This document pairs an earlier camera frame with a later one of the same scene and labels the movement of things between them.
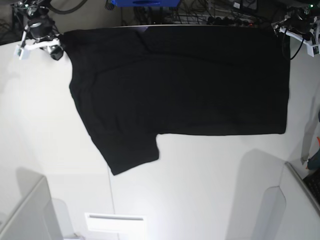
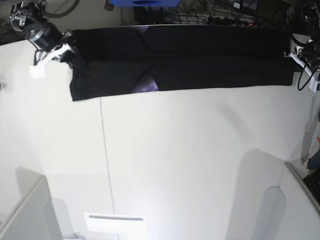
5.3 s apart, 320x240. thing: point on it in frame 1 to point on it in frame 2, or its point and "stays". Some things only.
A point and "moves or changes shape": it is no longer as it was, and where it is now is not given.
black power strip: x=227 y=21 stays
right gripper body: x=301 y=25 to x=310 y=52
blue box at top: x=146 y=3 stays
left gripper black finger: x=57 y=52 to x=70 y=57
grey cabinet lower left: x=37 y=220 stays
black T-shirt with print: x=135 y=83 moves or changes shape
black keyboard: x=313 y=182 stays
